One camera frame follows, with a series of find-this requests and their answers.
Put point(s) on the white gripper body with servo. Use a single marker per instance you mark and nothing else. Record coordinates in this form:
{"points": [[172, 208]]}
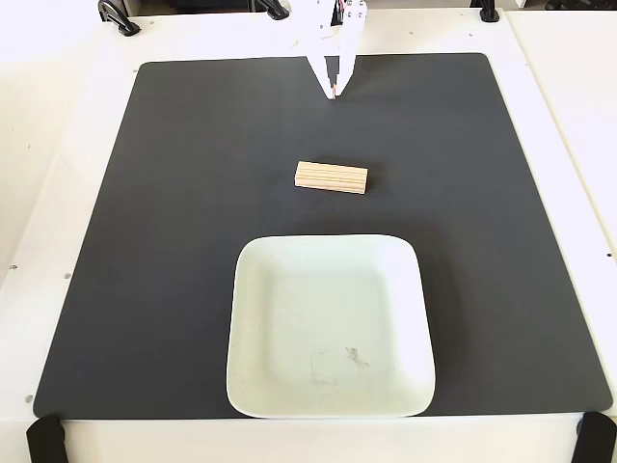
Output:
{"points": [[332, 44]]}

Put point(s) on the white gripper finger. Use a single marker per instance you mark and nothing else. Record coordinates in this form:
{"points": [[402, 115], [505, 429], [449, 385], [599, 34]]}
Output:
{"points": [[324, 72], [348, 62]]}

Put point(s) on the wooden block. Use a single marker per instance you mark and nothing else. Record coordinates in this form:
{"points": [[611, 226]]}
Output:
{"points": [[331, 177]]}

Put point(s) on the white square plate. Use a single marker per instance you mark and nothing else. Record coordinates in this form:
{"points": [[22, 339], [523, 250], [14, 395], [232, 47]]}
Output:
{"points": [[328, 328]]}

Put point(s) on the black table clamp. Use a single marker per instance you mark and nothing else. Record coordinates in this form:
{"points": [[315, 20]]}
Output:
{"points": [[118, 17], [272, 7], [489, 9]]}

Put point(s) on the black table mat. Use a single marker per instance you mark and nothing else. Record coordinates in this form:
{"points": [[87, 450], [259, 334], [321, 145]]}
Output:
{"points": [[169, 241]]}

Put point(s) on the black corner bracket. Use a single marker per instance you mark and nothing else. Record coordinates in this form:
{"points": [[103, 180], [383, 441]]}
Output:
{"points": [[598, 439], [45, 441]]}

